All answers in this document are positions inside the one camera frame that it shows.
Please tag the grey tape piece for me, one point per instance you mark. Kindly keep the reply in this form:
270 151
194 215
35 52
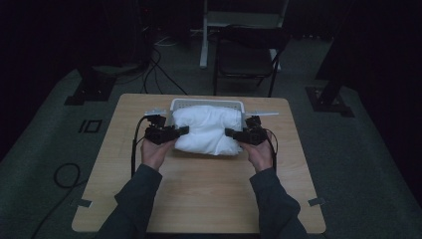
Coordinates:
316 201
84 202

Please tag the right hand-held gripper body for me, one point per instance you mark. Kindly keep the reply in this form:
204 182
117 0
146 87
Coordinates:
253 134

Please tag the person's left hand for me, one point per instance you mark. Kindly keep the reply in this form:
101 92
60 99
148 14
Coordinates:
154 154

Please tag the black folding chair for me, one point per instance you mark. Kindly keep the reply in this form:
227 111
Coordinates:
245 59

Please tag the person's right hand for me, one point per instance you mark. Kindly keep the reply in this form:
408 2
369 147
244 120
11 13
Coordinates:
260 156

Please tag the black stand base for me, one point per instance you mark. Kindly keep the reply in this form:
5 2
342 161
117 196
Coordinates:
328 101
91 89

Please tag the white cloth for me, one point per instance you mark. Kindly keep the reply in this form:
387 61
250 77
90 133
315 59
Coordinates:
207 131

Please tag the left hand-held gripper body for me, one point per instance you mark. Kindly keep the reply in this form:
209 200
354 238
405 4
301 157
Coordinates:
159 132

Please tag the white plastic basket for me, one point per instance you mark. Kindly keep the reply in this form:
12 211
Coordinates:
205 103

